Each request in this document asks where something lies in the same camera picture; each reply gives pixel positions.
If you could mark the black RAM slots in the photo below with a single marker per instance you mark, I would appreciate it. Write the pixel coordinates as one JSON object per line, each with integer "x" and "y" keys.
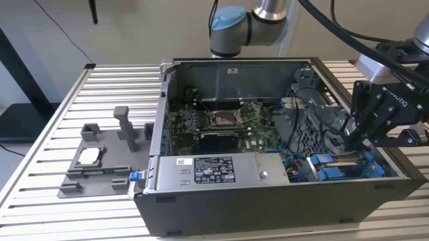
{"x": 221, "y": 104}

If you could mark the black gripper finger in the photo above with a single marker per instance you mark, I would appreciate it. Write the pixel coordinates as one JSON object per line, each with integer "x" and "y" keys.
{"x": 357, "y": 110}
{"x": 380, "y": 118}

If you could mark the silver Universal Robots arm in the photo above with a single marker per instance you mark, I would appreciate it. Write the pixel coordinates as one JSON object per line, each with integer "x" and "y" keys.
{"x": 234, "y": 32}

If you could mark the black graphics card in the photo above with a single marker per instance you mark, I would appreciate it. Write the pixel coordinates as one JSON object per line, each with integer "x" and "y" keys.
{"x": 219, "y": 141}

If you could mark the grey parts rack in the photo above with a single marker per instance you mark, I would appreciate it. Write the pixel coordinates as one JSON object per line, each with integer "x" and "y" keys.
{"x": 110, "y": 180}

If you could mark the black side camera mount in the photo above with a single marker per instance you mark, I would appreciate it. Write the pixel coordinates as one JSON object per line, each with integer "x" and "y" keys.
{"x": 402, "y": 140}

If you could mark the CPU socket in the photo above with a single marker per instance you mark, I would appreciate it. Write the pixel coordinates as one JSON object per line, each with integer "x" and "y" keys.
{"x": 223, "y": 118}

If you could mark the green motherboard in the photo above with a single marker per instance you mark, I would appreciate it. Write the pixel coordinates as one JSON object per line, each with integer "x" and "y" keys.
{"x": 261, "y": 140}

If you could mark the black hanging rod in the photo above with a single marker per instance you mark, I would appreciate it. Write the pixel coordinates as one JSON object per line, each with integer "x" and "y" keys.
{"x": 92, "y": 12}

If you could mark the black wrist bracket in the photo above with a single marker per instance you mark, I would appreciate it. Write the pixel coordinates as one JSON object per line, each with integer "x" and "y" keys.
{"x": 392, "y": 49}

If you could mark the green RAM stick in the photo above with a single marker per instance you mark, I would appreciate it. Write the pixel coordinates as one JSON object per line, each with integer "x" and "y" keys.
{"x": 99, "y": 171}

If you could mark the black table corner cap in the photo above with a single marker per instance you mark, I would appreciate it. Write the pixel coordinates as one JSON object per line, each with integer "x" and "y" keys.
{"x": 90, "y": 66}

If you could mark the silver CPU chip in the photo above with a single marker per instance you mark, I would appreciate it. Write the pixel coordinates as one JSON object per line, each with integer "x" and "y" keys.
{"x": 88, "y": 156}

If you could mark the silver wrist camera block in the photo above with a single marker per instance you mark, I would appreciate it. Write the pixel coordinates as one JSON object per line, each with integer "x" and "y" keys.
{"x": 370, "y": 69}

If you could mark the black desk stand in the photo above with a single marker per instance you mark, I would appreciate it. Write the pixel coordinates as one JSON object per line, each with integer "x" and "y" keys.
{"x": 23, "y": 123}

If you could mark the black open PC case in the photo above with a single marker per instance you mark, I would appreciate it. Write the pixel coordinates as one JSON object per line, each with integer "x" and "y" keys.
{"x": 254, "y": 213}

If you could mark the grey power supply unit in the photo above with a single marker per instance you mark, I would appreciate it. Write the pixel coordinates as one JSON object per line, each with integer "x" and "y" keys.
{"x": 214, "y": 170}

